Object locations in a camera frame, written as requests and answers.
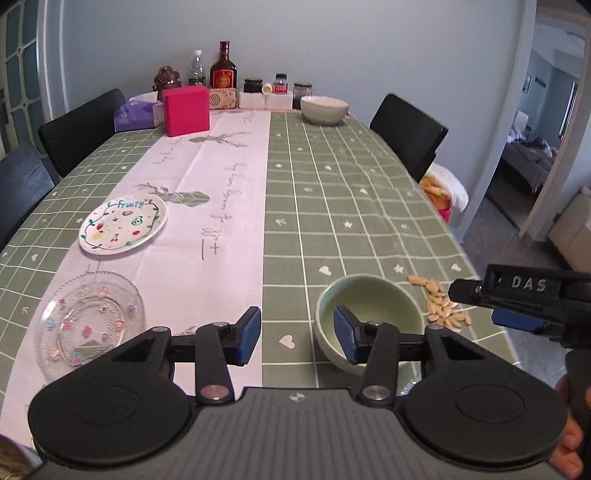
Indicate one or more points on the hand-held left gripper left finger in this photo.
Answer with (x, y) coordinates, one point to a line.
(249, 334)

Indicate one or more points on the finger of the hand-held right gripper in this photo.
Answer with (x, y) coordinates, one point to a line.
(517, 321)
(508, 290)

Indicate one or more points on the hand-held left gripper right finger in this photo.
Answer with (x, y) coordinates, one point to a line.
(345, 332)

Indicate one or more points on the green ceramic bowl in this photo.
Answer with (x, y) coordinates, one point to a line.
(383, 300)

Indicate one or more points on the white fruit-print plate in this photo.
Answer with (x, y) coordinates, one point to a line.
(122, 226)

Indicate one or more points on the person's right hand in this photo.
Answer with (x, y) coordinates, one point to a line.
(570, 443)

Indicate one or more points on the beige sofa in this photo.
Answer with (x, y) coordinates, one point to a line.
(572, 230)

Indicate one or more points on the white snack bag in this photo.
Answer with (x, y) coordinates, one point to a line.
(450, 187)

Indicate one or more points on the grey bed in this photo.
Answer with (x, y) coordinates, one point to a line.
(526, 161)

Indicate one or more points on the clear glass plate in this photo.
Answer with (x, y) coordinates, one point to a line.
(87, 318)

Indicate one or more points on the black chair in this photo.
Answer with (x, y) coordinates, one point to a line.
(78, 129)
(406, 129)

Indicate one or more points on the cream ceramic bowl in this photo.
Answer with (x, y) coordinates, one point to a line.
(323, 110)

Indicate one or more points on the pink box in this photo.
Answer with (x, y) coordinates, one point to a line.
(187, 113)

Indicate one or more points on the white box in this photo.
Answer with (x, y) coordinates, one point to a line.
(280, 100)
(252, 100)

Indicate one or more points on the small cream radio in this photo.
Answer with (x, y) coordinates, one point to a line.
(223, 98)

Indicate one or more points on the small white roll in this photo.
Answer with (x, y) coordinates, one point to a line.
(267, 87)

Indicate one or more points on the purple tissue pack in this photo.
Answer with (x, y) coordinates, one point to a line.
(134, 115)

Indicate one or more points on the dark glass jar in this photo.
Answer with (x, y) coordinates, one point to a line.
(253, 86)

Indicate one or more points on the small red-label bottle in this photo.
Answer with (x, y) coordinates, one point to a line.
(280, 84)

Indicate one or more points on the brown liquor bottle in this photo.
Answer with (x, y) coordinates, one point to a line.
(223, 74)

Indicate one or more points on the brown ornament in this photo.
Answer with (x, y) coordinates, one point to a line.
(167, 79)

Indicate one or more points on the clear water bottle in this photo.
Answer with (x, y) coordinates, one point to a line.
(197, 69)

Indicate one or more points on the dark blue chair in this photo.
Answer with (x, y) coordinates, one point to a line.
(21, 189)

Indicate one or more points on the glass-paned door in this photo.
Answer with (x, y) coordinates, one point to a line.
(18, 69)

